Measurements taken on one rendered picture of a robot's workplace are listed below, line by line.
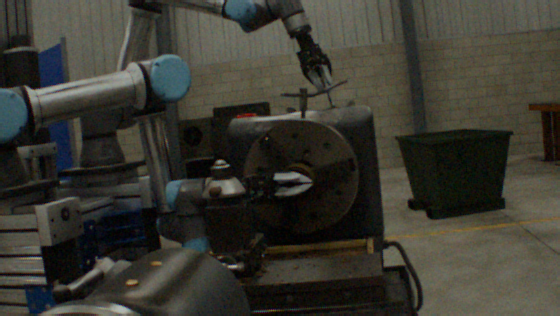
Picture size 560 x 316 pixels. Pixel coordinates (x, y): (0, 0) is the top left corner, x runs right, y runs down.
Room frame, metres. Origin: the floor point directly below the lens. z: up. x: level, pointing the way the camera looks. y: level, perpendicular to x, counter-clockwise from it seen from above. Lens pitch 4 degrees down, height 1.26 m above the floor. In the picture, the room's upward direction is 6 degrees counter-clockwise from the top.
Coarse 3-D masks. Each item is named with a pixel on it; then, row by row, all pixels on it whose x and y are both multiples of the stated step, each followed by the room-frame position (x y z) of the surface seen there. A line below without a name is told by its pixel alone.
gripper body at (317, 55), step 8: (296, 32) 1.71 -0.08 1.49; (304, 32) 1.72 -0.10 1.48; (304, 40) 1.73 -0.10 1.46; (304, 48) 1.71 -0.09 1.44; (312, 48) 1.71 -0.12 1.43; (320, 48) 1.76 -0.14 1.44; (304, 56) 1.72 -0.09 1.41; (312, 56) 1.72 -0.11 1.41; (320, 56) 1.72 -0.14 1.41; (304, 64) 1.72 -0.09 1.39; (312, 64) 1.72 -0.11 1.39; (320, 64) 1.77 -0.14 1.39
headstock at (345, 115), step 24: (240, 120) 1.82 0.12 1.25; (264, 120) 1.80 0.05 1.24; (336, 120) 1.75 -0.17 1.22; (360, 120) 1.74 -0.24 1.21; (240, 144) 1.79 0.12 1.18; (360, 144) 1.74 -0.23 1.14; (240, 168) 1.79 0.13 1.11; (360, 168) 1.74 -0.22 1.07; (360, 192) 1.74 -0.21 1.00; (360, 216) 1.74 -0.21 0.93; (264, 240) 1.78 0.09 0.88; (288, 240) 1.77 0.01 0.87; (312, 240) 1.76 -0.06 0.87
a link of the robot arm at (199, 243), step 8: (184, 216) 1.44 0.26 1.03; (192, 216) 1.44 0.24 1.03; (200, 216) 1.45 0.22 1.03; (176, 224) 1.50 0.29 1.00; (184, 224) 1.45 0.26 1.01; (192, 224) 1.44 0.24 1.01; (200, 224) 1.45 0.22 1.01; (176, 232) 1.48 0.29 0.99; (184, 232) 1.45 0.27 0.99; (192, 232) 1.44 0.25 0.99; (200, 232) 1.45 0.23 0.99; (176, 240) 1.51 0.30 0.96; (184, 240) 1.45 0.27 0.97; (192, 240) 1.44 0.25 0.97; (200, 240) 1.45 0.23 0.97; (208, 240) 1.46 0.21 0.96; (192, 248) 1.44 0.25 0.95; (200, 248) 1.45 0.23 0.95
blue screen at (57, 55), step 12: (48, 48) 6.26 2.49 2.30; (60, 48) 6.02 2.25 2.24; (48, 60) 6.29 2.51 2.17; (60, 60) 6.04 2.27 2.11; (48, 72) 6.31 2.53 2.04; (60, 72) 6.06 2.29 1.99; (48, 84) 6.33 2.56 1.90; (72, 120) 5.97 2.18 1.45; (60, 132) 6.18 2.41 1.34; (72, 132) 5.96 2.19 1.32; (60, 144) 6.21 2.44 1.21; (72, 144) 5.95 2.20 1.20; (60, 156) 6.24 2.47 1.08; (72, 156) 5.97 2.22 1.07; (60, 168) 6.27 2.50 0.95; (60, 180) 6.30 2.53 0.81
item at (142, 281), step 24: (96, 264) 0.50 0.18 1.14; (120, 264) 0.50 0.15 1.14; (144, 264) 0.47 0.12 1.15; (168, 264) 0.47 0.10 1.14; (192, 264) 0.48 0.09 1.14; (216, 264) 0.51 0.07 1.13; (72, 288) 0.44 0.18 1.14; (120, 288) 0.40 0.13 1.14; (144, 288) 0.41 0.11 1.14; (168, 288) 0.42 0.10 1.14; (192, 288) 0.44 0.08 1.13; (216, 288) 0.47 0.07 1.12; (240, 288) 0.52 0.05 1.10; (48, 312) 0.34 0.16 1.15; (72, 312) 0.33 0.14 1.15; (96, 312) 0.33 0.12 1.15; (120, 312) 0.33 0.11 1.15; (144, 312) 0.39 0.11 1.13; (168, 312) 0.39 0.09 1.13; (192, 312) 0.41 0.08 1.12; (216, 312) 0.44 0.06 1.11; (240, 312) 0.49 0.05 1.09
